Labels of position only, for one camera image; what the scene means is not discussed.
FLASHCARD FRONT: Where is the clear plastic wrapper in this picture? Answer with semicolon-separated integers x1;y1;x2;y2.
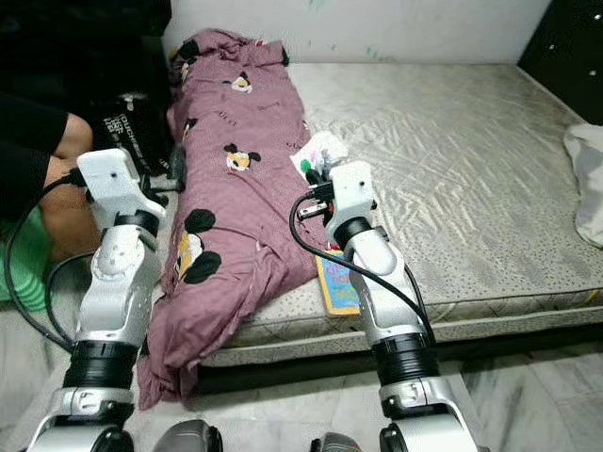
290;131;350;179

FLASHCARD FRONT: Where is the colourful children's book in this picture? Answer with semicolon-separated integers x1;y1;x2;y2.
316;252;365;317

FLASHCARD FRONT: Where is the white pillow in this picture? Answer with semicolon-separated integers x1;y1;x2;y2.
563;122;603;249

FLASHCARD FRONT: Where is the black bag with white print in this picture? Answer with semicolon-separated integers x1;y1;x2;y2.
99;89;179;181

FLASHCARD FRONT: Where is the mauve cartoon mouse blanket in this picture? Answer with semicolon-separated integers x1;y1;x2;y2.
137;28;341;412

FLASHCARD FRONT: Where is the person in black shorts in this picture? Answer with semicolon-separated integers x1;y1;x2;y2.
0;0;176;261

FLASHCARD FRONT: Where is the beige quilted mattress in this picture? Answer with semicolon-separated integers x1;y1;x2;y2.
203;61;603;368

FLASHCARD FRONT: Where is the green plastic stool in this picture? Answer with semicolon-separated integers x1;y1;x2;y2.
0;207;58;327

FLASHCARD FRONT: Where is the grey robot right leg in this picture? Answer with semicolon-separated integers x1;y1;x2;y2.
309;431;365;452

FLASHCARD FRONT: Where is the grey robot leg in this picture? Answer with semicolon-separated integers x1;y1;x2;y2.
153;419;226;452
309;431;365;452

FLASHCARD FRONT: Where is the grey robot left leg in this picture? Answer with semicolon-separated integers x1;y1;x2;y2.
153;419;226;452

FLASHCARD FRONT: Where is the black tufted headboard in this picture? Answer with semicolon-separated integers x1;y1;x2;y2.
518;0;603;101

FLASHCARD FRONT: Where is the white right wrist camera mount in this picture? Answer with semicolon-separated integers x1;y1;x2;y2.
325;161;379;233

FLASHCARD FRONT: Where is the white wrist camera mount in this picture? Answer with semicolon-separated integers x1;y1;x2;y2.
77;149;167;228
325;161;379;233

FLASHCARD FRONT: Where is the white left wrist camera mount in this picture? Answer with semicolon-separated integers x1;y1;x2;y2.
77;149;167;228

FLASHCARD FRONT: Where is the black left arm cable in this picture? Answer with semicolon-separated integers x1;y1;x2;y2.
5;174;101;355

